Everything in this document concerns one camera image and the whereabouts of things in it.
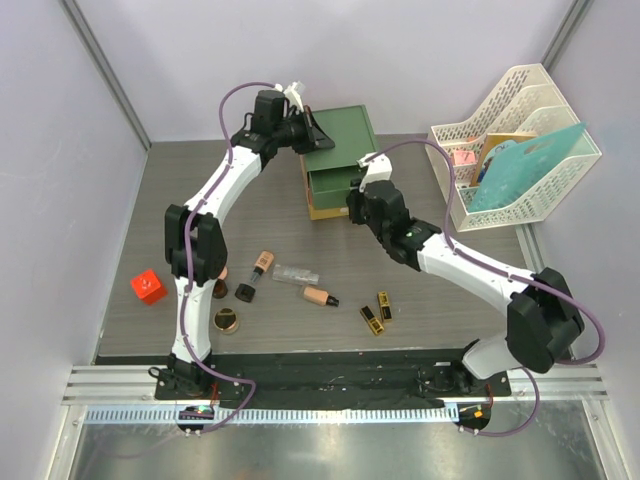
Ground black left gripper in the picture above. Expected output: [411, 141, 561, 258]
[273, 107, 334, 157]

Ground green top drawer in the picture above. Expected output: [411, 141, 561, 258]
[307, 165, 363, 209]

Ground peach foundation bottle capped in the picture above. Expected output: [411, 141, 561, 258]
[302, 286, 340, 307]

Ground peach foundation bottle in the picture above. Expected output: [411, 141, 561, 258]
[250, 251, 274, 285]

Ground black square bottle cap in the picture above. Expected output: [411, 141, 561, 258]
[235, 283, 256, 303]

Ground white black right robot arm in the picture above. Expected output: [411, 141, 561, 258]
[347, 180, 584, 395]

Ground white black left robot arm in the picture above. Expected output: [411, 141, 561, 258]
[149, 82, 335, 400]

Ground green drawer cabinet shell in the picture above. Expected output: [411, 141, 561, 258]
[303, 105, 379, 173]

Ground pink sticky note pad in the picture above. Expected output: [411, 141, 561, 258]
[451, 149, 477, 166]

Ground gold black lipstick right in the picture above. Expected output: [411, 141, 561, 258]
[377, 291, 393, 323]

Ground gold black lipstick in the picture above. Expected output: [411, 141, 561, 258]
[377, 291, 393, 323]
[360, 306, 385, 336]

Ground gold black lipstick left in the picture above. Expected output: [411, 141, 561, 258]
[360, 306, 385, 336]

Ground brown illustrated book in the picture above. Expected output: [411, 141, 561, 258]
[471, 133, 536, 187]

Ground teal plastic folder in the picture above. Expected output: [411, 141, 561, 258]
[468, 122, 586, 213]

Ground cream perforated file organizer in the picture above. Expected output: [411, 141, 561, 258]
[425, 64, 601, 231]

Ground amber small jar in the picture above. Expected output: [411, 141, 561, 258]
[212, 279, 228, 299]

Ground gold round compact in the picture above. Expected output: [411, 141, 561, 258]
[213, 308, 239, 335]

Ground red cube block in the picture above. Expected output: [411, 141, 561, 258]
[130, 269, 168, 305]

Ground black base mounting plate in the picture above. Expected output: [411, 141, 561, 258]
[148, 363, 511, 409]

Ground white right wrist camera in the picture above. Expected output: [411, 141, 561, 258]
[357, 153, 392, 193]

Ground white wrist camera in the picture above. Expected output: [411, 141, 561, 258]
[274, 81, 305, 112]
[357, 153, 392, 193]

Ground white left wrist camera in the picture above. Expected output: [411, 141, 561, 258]
[274, 81, 305, 112]

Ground aluminium front rail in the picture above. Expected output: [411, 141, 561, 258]
[63, 365, 608, 431]

